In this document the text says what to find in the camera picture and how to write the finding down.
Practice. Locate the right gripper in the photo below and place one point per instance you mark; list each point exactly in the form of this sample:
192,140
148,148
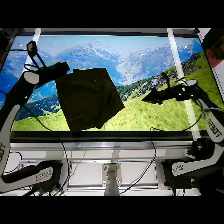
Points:
166,94

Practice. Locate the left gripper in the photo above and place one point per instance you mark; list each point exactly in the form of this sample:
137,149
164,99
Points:
57,69

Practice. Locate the dark brown garment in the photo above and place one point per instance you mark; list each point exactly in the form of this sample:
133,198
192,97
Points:
88,100

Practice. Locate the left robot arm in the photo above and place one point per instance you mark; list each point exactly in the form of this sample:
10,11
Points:
14,100

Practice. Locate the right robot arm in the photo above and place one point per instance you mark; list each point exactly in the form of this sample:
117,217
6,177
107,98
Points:
213,124

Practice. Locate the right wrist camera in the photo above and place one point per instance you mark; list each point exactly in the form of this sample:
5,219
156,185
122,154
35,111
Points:
165,80

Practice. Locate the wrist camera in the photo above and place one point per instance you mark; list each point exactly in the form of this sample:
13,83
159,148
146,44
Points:
32,49
165,80

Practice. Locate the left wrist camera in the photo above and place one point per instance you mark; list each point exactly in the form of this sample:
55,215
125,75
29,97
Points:
32,49

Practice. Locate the silver frame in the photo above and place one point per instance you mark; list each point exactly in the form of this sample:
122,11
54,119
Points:
100,148

